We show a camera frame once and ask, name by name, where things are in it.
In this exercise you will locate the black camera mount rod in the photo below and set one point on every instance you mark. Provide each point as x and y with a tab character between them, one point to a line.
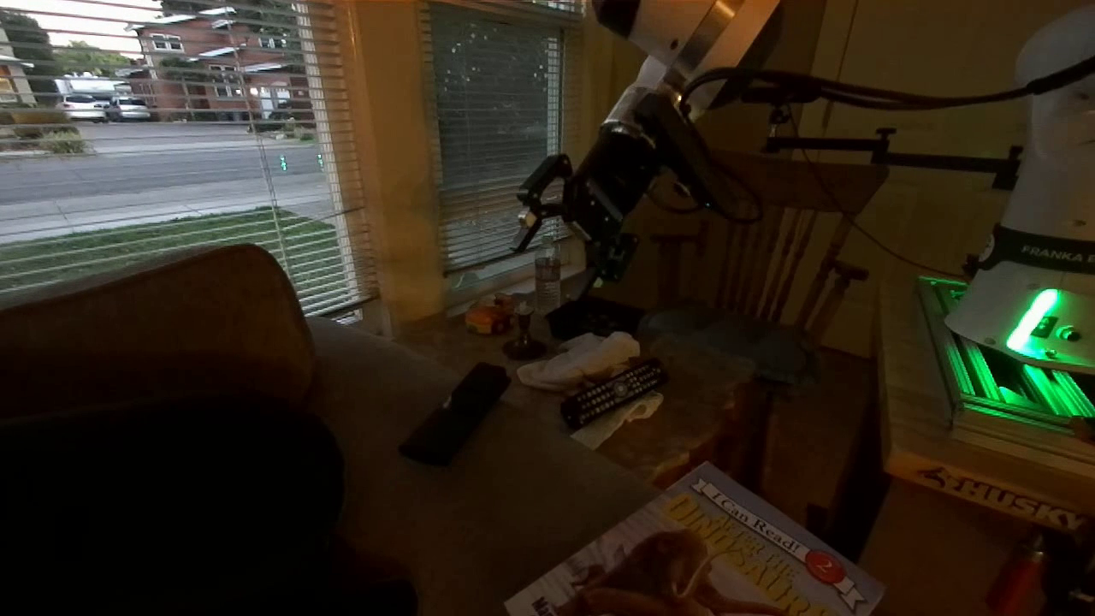
911	158

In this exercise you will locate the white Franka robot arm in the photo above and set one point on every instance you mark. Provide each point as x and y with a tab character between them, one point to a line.
1054	172

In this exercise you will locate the wide window blind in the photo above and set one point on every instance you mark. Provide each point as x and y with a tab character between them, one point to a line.
171	251

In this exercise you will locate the red bottle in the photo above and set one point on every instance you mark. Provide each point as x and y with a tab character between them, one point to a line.
1021	583

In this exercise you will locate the magazine with yellow title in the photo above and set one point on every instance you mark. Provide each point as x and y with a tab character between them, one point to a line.
707	548

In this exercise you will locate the TV remote control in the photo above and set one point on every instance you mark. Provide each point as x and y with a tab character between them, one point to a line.
457	411

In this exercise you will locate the wooden spindle chair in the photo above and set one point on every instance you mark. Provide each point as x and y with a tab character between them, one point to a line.
775	262

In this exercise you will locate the white van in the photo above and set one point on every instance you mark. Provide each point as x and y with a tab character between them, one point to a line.
97	101

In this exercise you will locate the brown fabric couch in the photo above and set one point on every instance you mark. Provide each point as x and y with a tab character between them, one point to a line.
171	328

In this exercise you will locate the dark couch cushion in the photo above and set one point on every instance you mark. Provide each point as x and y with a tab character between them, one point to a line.
171	513

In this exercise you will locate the small red orange item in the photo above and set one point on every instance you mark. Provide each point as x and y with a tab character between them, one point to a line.
491	318

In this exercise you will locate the black remote with buttons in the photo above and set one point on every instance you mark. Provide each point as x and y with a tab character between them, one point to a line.
618	392

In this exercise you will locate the Husky workbench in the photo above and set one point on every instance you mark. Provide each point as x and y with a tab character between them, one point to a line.
979	481

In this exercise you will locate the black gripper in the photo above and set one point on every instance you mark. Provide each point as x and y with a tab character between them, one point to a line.
610	181

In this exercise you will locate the stone top side table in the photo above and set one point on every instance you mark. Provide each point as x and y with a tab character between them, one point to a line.
697	423

